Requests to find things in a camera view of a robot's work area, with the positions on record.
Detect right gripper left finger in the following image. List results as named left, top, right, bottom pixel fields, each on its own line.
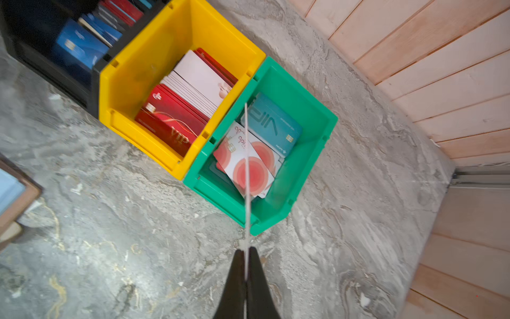
left=213, top=250, right=247, bottom=319

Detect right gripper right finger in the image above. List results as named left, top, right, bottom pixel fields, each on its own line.
left=246, top=247, right=280, bottom=319

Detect white card red circles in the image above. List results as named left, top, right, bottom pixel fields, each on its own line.
left=244, top=102, right=252, bottom=280

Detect tan leather card holder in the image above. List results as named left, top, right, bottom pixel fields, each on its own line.
left=1, top=154, right=43, bottom=251

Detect cards in green bin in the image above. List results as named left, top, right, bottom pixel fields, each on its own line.
left=213, top=93, right=302, bottom=199

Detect red cards in yellow bin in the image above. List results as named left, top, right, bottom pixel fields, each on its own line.
left=135, top=48, right=238, bottom=158

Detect cards in black bin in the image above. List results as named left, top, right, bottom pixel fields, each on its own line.
left=51, top=0, right=156, bottom=86

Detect green plastic bin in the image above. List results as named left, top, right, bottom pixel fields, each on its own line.
left=184, top=57, right=338, bottom=236

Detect yellow plastic bin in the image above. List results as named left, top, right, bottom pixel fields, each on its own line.
left=98, top=0, right=267, bottom=182

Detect black plastic bin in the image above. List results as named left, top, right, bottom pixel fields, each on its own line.
left=1, top=1, right=166, bottom=118

